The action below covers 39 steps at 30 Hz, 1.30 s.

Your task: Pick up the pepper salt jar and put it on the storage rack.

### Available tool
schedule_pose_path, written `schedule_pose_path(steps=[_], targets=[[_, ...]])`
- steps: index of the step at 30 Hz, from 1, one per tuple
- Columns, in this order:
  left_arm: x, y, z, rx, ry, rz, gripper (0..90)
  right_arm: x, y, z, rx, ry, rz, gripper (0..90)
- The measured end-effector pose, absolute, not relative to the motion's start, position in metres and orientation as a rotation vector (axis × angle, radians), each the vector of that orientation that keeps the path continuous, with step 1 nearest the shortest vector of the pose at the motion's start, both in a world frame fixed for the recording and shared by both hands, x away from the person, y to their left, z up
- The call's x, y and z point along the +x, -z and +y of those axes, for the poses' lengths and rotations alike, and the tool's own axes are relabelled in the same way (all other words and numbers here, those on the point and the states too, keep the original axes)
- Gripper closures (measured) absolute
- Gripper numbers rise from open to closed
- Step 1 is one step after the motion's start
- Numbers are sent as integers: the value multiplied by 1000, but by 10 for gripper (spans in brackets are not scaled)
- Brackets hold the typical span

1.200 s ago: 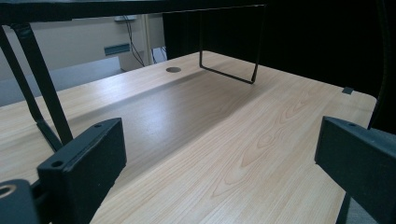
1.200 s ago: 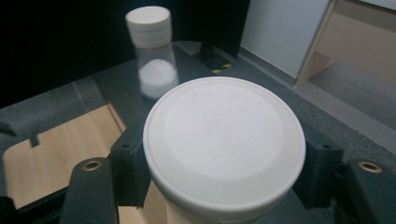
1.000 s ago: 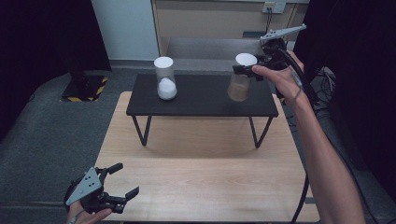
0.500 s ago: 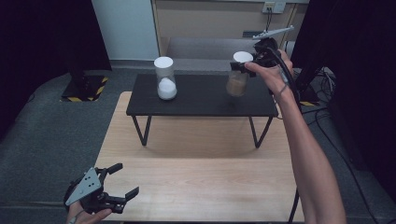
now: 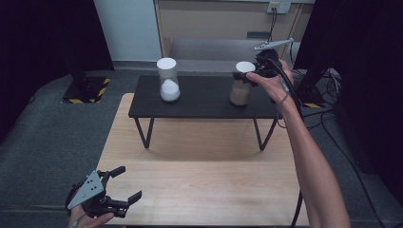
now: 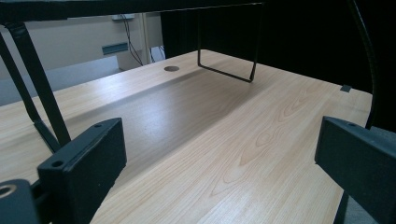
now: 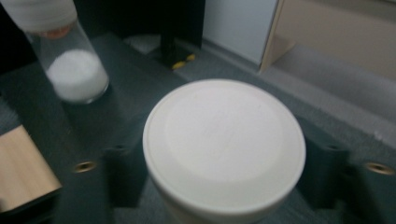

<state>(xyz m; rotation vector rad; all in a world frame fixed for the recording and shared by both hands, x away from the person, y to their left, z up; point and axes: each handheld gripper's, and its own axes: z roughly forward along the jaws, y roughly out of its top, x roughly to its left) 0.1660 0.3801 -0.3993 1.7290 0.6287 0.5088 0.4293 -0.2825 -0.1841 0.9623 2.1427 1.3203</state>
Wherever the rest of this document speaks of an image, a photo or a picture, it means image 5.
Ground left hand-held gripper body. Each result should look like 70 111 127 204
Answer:
65 170 131 219

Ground dark curtain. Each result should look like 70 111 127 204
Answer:
293 0 403 203
0 0 114 146

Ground clear jar with brown powder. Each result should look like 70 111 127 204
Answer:
229 61 257 106

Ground clear jar with white powder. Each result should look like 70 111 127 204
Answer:
156 57 182 103

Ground black shelf with metal legs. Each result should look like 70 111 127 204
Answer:
127 74 284 151

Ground black stand with striped base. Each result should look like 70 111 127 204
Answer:
61 63 112 105
294 65 331 109

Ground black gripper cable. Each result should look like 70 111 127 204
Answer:
269 58 305 228

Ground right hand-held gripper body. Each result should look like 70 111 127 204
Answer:
253 37 295 80

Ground white panel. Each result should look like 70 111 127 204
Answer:
93 0 163 63

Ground black floor cables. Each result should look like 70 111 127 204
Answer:
291 67 386 228

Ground wooden cabinet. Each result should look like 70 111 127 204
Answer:
154 0 316 73

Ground person's right hand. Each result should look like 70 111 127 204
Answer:
246 59 296 112

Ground white wall socket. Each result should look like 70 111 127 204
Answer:
266 1 292 14

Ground black cables from socket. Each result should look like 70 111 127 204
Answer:
266 10 279 44

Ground person's left hand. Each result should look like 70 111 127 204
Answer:
67 203 115 228

